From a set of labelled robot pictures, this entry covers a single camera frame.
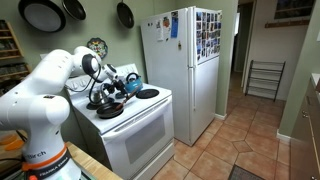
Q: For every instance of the small hanging frying pan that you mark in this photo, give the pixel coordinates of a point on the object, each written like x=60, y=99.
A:
x=125, y=15

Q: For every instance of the orange plastic item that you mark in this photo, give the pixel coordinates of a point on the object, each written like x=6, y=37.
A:
x=11, y=143

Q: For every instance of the black shoe rack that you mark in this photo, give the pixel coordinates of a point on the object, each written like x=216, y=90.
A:
x=265, y=80

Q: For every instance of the paper with orange print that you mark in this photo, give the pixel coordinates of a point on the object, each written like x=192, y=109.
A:
x=166, y=24

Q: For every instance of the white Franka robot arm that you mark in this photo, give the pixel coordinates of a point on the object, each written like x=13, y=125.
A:
x=36, y=106

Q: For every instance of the steel gooseneck kettle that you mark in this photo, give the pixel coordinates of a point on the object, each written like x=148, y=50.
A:
x=97, y=97

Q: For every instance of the dark door mat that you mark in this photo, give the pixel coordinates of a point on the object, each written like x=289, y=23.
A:
x=245, y=173

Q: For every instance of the framed wall picture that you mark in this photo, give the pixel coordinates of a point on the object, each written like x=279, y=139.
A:
x=295, y=8

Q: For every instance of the black frying pan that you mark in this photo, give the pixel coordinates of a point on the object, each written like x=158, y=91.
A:
x=106, y=111

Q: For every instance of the medium hanging frying pan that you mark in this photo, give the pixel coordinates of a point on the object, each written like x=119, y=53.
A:
x=75, y=8

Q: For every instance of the large hanging frying pan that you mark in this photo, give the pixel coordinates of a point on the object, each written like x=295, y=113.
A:
x=41, y=15

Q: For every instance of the blue tea kettle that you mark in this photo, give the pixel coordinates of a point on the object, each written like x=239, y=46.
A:
x=135, y=85

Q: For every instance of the wooden wall shelf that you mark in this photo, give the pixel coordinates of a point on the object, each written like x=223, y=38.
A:
x=10, y=50

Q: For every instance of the wooden spoon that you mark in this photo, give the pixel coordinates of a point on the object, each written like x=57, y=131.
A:
x=125, y=101

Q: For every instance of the brown wooden kitchen cabinets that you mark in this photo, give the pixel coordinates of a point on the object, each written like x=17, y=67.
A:
x=306, y=140

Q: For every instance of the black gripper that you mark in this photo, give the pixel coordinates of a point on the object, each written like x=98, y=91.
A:
x=119, y=86

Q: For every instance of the gold fridge magnet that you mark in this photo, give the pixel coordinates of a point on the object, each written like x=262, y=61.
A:
x=179, y=45

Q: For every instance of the white refrigerator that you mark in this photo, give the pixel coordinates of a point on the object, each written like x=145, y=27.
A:
x=173, y=83

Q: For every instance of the wooden coat rack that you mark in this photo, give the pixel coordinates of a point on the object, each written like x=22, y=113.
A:
x=286, y=23

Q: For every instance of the white paper note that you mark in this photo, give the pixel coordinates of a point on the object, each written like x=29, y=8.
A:
x=159, y=30

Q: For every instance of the colourful decorative plate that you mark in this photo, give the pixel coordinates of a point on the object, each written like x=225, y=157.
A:
x=98, y=46

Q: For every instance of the white electric stove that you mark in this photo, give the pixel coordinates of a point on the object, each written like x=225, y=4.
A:
x=140, y=140

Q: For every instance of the blue paper sheet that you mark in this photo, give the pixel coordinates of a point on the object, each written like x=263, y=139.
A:
x=174, y=24

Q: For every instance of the photo collage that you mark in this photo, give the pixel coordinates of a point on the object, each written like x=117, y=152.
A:
x=208, y=36

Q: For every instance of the black coil burner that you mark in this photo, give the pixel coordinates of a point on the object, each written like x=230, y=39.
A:
x=147, y=93
x=91, y=106

